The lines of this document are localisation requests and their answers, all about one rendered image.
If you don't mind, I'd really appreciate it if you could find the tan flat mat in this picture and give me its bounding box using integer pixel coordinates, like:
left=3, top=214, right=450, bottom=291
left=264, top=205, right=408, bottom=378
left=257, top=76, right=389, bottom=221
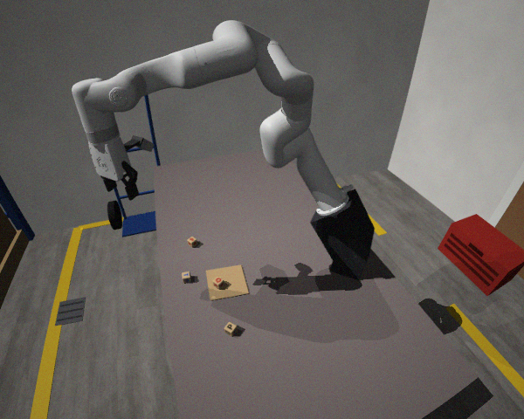
left=206, top=265, right=249, bottom=301

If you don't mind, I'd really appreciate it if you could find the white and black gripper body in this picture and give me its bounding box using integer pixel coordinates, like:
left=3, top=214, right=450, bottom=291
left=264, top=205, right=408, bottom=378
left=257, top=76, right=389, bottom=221
left=88, top=133, right=131, bottom=181

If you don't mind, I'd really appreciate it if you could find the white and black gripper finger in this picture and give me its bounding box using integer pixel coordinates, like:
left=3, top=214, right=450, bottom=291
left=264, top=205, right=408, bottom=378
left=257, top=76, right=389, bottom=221
left=100, top=176, right=117, bottom=192
left=121, top=161, right=139, bottom=200

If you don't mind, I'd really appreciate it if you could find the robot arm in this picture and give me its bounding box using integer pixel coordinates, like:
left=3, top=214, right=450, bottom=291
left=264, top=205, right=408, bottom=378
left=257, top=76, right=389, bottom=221
left=72, top=20, right=354, bottom=216

